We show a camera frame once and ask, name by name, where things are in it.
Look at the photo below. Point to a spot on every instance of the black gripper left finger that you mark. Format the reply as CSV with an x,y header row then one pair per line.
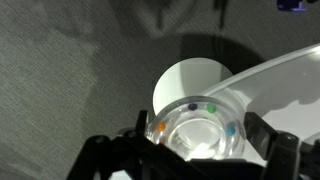
x,y
132,141

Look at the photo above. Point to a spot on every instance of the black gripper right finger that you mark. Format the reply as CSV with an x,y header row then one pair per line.
x,y
267,145

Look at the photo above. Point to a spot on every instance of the round white table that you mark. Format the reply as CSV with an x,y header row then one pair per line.
x,y
200,108

